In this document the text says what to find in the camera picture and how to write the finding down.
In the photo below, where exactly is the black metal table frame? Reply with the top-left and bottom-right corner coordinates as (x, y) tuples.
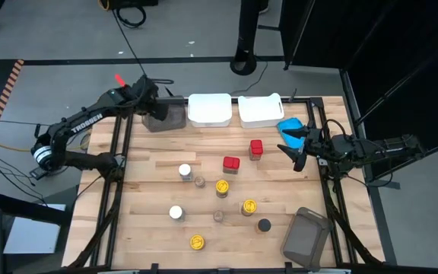
(68, 96), (386, 274)

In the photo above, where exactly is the plain white plastic bin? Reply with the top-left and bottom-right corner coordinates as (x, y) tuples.
(187, 93), (233, 128)

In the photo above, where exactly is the black power adapter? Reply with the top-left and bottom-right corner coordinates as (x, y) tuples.
(30, 167), (49, 180)

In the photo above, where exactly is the black stand pole with base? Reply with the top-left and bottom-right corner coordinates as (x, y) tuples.
(229, 0), (262, 76)

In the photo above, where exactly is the white flat board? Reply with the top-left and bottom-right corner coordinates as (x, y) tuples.
(2, 203), (67, 255)

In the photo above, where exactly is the thin black floor cable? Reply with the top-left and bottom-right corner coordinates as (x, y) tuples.
(229, 60), (269, 96)

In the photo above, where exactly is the smoky grey translucent bin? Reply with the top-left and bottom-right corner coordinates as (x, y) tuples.
(141, 103), (188, 133)
(281, 206), (334, 272)

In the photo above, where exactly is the black curtain partition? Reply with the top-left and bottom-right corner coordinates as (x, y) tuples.
(278, 0), (438, 180)

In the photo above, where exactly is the yellow lid black spice tin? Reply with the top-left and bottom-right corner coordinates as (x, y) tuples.
(189, 234), (206, 251)
(215, 179), (230, 199)
(240, 199), (259, 218)

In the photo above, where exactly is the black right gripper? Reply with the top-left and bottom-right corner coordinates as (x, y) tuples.
(277, 127), (336, 173)

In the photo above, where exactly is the red lid spice jar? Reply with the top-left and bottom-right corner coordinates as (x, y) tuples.
(222, 155), (241, 175)
(248, 139), (265, 161)

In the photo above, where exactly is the white lid spice jar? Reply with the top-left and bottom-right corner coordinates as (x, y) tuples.
(168, 205), (186, 222)

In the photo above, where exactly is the black lid spice jar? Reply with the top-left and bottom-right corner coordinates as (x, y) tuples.
(256, 218), (272, 234)

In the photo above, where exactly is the white bin with handle hole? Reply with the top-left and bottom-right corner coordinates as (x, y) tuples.
(237, 92), (285, 129)

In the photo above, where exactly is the long black overhead cable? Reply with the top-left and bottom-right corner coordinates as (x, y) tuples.
(109, 0), (148, 77)

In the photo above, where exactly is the white lid jar purple label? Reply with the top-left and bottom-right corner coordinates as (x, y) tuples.
(178, 163), (193, 182)

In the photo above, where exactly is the yellow floor cable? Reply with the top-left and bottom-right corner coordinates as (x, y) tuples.
(0, 141), (32, 152)

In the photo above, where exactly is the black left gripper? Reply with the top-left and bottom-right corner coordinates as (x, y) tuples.
(129, 75), (171, 122)

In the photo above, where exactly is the blue folded cloth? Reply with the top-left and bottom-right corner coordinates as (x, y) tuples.
(277, 116), (306, 150)

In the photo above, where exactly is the black coiled cable loop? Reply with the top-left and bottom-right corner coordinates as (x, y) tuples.
(115, 4), (148, 29)

